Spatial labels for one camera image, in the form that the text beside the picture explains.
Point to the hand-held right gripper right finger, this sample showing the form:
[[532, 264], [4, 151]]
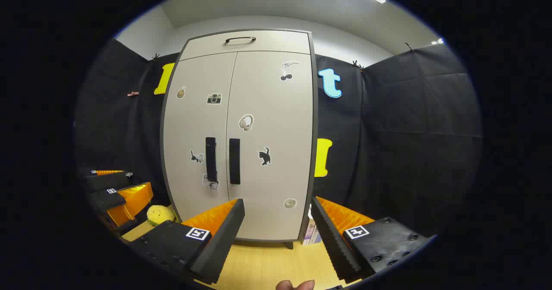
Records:
[[334, 242]]

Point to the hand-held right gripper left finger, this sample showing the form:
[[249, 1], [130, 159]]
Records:
[[224, 242]]

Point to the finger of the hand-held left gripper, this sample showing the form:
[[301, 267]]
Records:
[[108, 181], [110, 200]]

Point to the grey cabinet door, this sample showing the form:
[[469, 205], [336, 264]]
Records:
[[276, 121], [189, 126]]

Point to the grey double-door shoe cabinet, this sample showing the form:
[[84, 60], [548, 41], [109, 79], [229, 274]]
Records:
[[315, 130]]

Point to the grey cabinet drawer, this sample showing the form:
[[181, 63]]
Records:
[[280, 42]]

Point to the yellow plush toy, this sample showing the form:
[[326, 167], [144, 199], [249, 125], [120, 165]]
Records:
[[160, 214]]

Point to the black backdrop cloth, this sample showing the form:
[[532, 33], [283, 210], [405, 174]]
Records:
[[388, 130]]

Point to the black cloth clip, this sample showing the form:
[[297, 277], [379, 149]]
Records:
[[356, 64], [408, 46], [153, 57]]

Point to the small ceiling light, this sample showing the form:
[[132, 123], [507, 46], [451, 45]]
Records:
[[437, 41]]

